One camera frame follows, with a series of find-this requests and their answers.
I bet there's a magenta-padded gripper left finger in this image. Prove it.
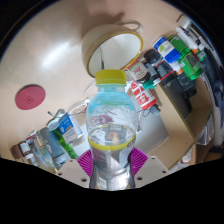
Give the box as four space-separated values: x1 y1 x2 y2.
54 148 96 190

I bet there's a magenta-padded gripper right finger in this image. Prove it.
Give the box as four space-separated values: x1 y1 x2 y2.
129 147 170 188

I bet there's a clear yellow-capped water bottle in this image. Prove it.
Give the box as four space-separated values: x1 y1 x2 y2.
85 69 139 191

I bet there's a grey shaker bottle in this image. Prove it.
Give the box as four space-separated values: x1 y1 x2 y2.
34 128 68 168

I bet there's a blue and white carton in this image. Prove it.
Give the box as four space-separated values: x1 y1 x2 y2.
54 112 84 144

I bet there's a brown jar with white lid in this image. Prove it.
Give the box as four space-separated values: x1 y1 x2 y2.
18 141 36 164

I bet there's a light blue hairbrush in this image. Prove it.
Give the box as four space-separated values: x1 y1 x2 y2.
46 109 66 132

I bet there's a red and white canister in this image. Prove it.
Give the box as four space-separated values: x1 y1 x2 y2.
128 79 158 110

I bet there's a flat round red coaster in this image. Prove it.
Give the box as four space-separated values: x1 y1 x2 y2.
14 84 47 111

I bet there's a black jar with red band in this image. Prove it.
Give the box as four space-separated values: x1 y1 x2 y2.
143 49 178 84

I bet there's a transparent green container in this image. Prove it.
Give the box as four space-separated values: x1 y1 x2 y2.
169 34 204 81

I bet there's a wooden spoon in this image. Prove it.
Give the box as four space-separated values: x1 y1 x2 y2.
99 44 107 73

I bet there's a white jar with blue lid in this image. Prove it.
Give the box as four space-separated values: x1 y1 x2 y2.
153 35 182 64

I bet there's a cream ceramic mug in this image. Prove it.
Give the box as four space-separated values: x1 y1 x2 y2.
80 19 145 78

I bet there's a white bottle with orange cap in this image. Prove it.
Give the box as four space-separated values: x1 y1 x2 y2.
175 26 201 54

